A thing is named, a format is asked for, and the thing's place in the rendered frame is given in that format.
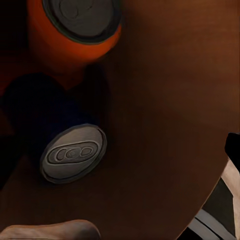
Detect trash can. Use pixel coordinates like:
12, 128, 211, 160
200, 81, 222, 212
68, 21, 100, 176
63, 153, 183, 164
0, 0, 240, 240

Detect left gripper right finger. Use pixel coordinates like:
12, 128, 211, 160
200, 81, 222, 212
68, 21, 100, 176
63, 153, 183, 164
225, 133, 240, 172

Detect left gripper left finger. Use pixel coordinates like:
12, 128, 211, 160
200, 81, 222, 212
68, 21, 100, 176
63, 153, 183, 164
0, 133, 26, 192

